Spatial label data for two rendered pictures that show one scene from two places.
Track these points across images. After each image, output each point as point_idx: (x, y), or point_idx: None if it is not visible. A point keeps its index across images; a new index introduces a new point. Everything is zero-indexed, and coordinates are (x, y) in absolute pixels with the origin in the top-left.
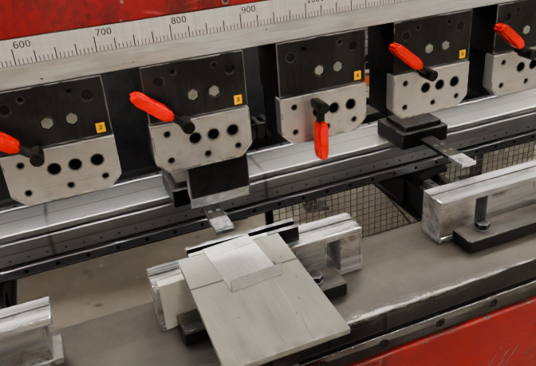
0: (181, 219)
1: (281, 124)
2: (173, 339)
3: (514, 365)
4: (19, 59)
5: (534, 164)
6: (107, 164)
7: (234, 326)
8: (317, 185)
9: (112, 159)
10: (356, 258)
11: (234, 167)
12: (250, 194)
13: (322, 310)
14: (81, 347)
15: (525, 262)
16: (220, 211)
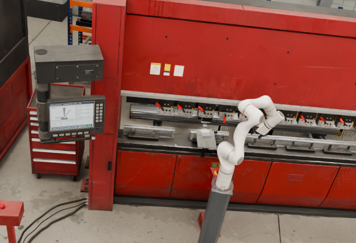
0: (198, 120)
1: (219, 115)
2: (190, 141)
3: (251, 172)
4: (186, 98)
5: (270, 136)
6: (191, 113)
7: (201, 142)
8: (228, 123)
9: (192, 113)
10: (226, 140)
11: (210, 118)
12: (213, 120)
13: (214, 144)
14: (176, 137)
15: (256, 152)
16: (205, 123)
